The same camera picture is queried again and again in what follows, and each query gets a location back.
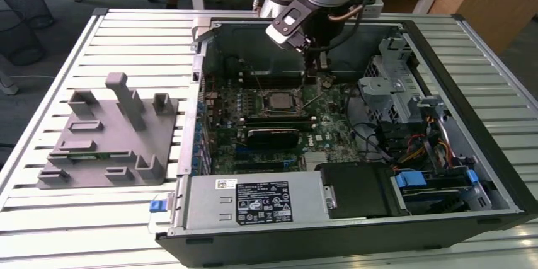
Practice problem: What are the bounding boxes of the green RAM stick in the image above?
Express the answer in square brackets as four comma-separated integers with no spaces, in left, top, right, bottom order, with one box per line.
[66,152,129,160]

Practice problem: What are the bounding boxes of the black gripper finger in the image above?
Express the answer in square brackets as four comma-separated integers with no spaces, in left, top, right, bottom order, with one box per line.
[305,49,318,86]
[316,49,332,72]

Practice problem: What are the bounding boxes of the grey parts rack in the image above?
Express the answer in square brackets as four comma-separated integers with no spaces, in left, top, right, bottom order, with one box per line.
[35,72,180,190]

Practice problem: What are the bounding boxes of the black RAM slot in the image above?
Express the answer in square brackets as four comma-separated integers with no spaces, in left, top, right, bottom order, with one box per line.
[237,72,305,77]
[242,115,316,120]
[237,76,305,81]
[238,79,305,85]
[242,118,316,123]
[241,123,316,130]
[242,120,316,127]

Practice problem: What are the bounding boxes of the green motherboard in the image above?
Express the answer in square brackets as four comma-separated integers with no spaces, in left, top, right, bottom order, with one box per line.
[200,72,366,175]

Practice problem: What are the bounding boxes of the black camera cable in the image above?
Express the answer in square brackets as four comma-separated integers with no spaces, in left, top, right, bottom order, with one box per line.
[304,0,373,52]

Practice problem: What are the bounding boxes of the white box camera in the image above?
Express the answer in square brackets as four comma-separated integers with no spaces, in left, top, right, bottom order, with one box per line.
[362,0,384,16]

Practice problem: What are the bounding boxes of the silver chipset heatsink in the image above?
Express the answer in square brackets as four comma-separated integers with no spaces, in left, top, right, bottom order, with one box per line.
[302,151,329,166]

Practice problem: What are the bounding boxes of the metal socket cover frame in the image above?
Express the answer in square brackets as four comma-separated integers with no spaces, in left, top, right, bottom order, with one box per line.
[293,75,325,108]

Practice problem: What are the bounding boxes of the hard disk in blue carrier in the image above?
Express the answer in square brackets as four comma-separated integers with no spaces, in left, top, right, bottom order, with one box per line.
[389,168,493,217]

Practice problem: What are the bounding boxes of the yellow orange power wires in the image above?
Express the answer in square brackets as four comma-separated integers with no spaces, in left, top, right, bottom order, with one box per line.
[393,113,457,171]

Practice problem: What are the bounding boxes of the black expansion slot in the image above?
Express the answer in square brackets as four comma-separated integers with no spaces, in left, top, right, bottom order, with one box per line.
[232,161,284,171]

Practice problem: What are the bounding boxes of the black graphics card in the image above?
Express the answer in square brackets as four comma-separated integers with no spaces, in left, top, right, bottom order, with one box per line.
[244,127,301,151]

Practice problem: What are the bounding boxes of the CPU socket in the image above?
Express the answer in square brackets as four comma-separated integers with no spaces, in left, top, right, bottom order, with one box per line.
[258,88,304,116]

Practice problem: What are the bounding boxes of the silver metal support bar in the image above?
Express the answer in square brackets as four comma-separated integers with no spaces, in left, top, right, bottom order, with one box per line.
[413,94,477,175]

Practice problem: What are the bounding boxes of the black cable bundle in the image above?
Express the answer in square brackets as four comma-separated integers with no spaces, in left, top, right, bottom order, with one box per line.
[348,117,415,164]

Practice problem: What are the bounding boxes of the silver CPU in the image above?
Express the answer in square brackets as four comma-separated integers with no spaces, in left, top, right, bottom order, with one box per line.
[266,91,296,110]

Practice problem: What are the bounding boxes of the black open PC case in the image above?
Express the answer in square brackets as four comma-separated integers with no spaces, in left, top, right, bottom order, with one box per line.
[153,13,538,266]

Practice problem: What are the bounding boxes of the wooden cabinet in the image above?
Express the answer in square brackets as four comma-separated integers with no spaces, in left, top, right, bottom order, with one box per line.
[428,0,538,55]

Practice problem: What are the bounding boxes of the silver perforated drive cage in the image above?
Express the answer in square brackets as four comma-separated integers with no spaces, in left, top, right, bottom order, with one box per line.
[356,37,428,125]

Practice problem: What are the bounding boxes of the blue plastic latch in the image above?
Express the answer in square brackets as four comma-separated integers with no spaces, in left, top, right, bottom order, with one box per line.
[149,198,169,214]

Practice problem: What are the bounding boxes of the silver power supply with label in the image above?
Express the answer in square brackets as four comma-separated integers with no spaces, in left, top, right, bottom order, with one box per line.
[166,170,337,238]

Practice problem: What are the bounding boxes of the black and white depth camera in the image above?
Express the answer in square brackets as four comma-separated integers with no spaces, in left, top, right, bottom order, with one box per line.
[264,0,314,53]

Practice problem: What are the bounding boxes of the black mesh waste bin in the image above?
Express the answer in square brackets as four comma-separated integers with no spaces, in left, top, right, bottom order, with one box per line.
[0,10,46,67]
[0,0,55,30]

